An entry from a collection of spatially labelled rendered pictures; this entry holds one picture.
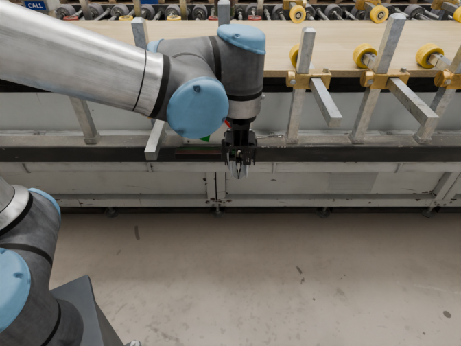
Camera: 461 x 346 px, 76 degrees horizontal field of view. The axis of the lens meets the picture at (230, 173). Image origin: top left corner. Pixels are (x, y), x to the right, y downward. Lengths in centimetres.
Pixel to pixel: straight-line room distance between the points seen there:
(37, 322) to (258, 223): 126
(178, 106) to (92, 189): 144
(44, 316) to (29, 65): 50
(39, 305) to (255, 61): 62
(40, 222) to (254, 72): 57
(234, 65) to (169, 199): 121
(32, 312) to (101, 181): 111
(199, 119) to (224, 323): 115
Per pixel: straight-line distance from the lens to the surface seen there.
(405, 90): 104
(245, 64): 57
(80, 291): 93
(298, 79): 101
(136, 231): 178
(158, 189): 168
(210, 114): 42
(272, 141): 114
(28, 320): 71
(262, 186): 162
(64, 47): 40
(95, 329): 86
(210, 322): 146
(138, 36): 99
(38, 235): 78
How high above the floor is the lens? 135
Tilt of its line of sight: 41 degrees down
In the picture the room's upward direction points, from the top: straight up
